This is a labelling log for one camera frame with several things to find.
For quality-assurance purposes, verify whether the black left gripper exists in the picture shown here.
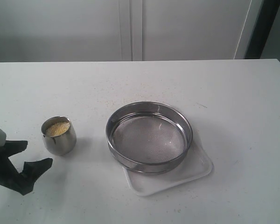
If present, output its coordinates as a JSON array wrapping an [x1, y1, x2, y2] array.
[[0, 140, 53, 196]]

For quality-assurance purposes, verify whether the stainless steel cup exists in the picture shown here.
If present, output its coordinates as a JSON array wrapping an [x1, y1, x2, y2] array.
[[41, 116, 77, 156]]

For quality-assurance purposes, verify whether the yellow and white grain mixture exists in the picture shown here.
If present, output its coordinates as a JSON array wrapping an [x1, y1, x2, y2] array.
[[45, 122, 70, 137]]

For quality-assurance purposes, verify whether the round steel mesh sieve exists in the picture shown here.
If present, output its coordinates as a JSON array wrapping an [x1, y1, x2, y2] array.
[[105, 101, 193, 175]]

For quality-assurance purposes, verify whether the white plastic tray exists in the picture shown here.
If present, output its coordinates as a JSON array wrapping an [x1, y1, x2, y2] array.
[[123, 141, 213, 196]]

